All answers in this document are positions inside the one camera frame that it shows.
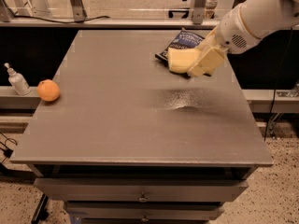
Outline drawer with knob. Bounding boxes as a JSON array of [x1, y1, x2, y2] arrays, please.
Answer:
[[64, 202, 224, 220], [35, 178, 248, 203]]

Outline blue chip bag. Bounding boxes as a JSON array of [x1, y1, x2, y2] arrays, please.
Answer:
[[155, 29, 205, 63]]

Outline metal frame post right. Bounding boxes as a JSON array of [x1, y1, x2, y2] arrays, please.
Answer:
[[191, 0, 206, 24]]

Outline metal frame post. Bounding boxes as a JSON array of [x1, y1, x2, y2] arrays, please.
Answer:
[[69, 0, 87, 22], [191, 0, 206, 24]]

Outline grey drawer cabinet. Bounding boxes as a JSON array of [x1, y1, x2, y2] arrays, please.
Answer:
[[12, 30, 272, 224]]

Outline white pump bottle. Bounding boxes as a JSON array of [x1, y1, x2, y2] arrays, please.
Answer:
[[4, 63, 31, 95]]

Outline black cables at floor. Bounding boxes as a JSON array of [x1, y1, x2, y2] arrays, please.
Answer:
[[0, 132, 19, 164]]

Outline black cable on ledge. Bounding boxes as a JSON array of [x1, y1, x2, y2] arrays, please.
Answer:
[[12, 14, 110, 24]]

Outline yellow sponge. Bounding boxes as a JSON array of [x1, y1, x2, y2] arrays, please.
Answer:
[[167, 48, 200, 74]]

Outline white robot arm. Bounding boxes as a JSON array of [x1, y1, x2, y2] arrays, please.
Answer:
[[187, 0, 299, 77]]

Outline metal frame post left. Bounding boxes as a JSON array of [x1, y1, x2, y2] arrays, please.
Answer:
[[69, 0, 87, 22]]

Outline top drawer with knob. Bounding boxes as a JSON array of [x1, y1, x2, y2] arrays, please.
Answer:
[[35, 178, 248, 203]]

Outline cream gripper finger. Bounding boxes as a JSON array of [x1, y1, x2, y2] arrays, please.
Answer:
[[187, 47, 226, 77], [198, 28, 219, 51]]

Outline orange fruit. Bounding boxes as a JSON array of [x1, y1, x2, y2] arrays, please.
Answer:
[[37, 79, 60, 102]]

